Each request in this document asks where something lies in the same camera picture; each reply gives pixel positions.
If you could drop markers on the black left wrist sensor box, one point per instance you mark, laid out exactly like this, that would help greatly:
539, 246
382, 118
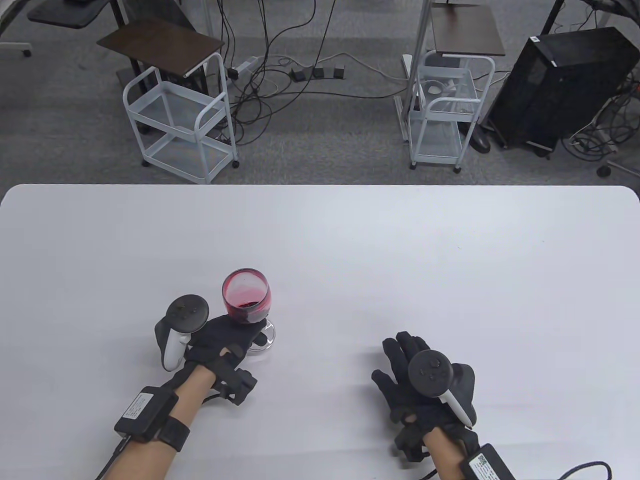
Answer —
142, 412

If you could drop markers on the black power adapter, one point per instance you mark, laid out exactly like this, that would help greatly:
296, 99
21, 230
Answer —
300, 75

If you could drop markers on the black shoe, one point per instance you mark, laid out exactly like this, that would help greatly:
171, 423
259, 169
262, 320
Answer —
479, 139

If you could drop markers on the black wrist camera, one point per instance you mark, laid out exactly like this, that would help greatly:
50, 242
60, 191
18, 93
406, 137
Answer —
409, 442
239, 382

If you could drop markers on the white metal cart empty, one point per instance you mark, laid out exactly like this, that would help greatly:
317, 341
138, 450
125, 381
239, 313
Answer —
165, 107

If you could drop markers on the person's left forearm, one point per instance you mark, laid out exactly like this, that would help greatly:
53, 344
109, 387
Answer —
192, 395

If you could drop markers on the wine glass with red liquid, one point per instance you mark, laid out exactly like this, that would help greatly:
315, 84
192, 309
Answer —
245, 295

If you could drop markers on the black white left hand controller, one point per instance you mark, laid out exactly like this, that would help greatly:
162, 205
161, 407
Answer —
187, 312

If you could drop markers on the black right wrist sensor box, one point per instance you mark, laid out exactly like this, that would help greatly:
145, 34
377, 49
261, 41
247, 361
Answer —
487, 465

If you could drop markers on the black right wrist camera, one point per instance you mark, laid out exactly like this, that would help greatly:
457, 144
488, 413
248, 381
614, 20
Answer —
409, 442

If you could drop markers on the silver metal stand pole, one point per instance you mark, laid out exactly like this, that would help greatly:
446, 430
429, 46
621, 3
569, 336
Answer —
419, 45

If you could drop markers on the person's right forearm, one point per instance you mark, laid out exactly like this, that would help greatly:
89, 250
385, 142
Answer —
445, 457

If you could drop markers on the black wrist sensor box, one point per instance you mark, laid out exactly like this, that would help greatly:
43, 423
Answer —
142, 412
487, 465

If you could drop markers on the black white hand controller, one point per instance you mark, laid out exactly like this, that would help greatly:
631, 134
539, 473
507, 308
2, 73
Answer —
430, 372
187, 312

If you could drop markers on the white chair leg with caster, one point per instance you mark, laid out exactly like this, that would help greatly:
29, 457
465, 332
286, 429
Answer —
15, 47

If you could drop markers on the person's right hand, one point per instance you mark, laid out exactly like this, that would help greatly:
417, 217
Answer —
400, 400

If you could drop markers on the dark brown side table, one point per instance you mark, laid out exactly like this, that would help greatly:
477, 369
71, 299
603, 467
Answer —
465, 30
160, 45

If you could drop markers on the white round object in cart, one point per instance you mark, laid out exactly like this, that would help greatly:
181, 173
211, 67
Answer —
435, 89

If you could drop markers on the person's left hand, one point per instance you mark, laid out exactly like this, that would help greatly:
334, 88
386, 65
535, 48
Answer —
220, 340

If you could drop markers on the black computer tower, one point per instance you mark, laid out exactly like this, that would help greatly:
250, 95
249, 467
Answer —
560, 85

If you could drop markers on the black white right hand controller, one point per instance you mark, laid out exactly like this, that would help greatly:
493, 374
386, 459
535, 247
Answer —
430, 372

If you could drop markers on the white power strip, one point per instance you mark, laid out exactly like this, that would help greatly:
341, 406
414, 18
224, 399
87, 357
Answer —
245, 66

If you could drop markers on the white metal cart with items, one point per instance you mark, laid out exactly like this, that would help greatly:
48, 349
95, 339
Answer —
435, 140

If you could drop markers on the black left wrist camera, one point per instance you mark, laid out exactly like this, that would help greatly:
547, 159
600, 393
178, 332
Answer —
239, 382

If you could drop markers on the grey chair leg black caster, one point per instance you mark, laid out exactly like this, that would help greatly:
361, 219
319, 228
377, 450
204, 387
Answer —
604, 170

